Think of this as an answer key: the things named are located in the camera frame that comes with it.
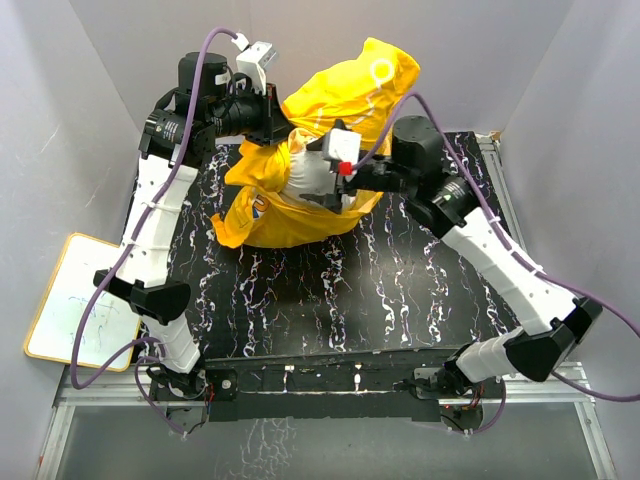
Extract white pillow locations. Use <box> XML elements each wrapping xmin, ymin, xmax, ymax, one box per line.
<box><xmin>279</xmin><ymin>149</ymin><xmax>336</xmax><ymax>210</ymax></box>

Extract yellow Pikachu pillowcase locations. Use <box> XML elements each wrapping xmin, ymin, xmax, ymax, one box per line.
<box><xmin>211</xmin><ymin>38</ymin><xmax>421</xmax><ymax>249</ymax></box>

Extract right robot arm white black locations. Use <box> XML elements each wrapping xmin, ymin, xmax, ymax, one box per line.
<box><xmin>305</xmin><ymin>116</ymin><xmax>602</xmax><ymax>397</ymax></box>

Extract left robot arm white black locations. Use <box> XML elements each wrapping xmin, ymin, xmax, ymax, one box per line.
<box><xmin>93</xmin><ymin>42</ymin><xmax>293</xmax><ymax>399</ymax></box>

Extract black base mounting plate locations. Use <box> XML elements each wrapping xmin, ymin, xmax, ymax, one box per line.
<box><xmin>146</xmin><ymin>348</ymin><xmax>506</xmax><ymax>430</ymax></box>

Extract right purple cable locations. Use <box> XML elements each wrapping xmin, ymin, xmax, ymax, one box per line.
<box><xmin>352</xmin><ymin>89</ymin><xmax>640</xmax><ymax>436</ymax></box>

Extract purple cable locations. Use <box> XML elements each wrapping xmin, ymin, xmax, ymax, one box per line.
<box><xmin>69</xmin><ymin>27</ymin><xmax>251</xmax><ymax>436</ymax></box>
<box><xmin>352</xmin><ymin>89</ymin><xmax>640</xmax><ymax>436</ymax></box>

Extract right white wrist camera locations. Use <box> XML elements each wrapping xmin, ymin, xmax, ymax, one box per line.
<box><xmin>322</xmin><ymin>128</ymin><xmax>361</xmax><ymax>176</ymax></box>

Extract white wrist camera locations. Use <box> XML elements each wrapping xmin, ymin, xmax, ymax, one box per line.
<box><xmin>322</xmin><ymin>128</ymin><xmax>361</xmax><ymax>176</ymax></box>
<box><xmin>232</xmin><ymin>32</ymin><xmax>277</xmax><ymax>94</ymax></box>

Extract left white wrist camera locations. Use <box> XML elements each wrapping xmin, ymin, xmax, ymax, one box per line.
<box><xmin>232</xmin><ymin>32</ymin><xmax>277</xmax><ymax>94</ymax></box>

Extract small whiteboard wooden frame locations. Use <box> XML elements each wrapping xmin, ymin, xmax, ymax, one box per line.
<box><xmin>24</xmin><ymin>233</ymin><xmax>140</xmax><ymax>368</ymax></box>

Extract aluminium extrusion frame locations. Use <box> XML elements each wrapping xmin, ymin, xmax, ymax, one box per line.
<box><xmin>37</xmin><ymin>132</ymin><xmax>619</xmax><ymax>480</ymax></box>

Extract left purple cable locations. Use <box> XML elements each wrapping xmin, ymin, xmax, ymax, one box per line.
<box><xmin>69</xmin><ymin>27</ymin><xmax>251</xmax><ymax>436</ymax></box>

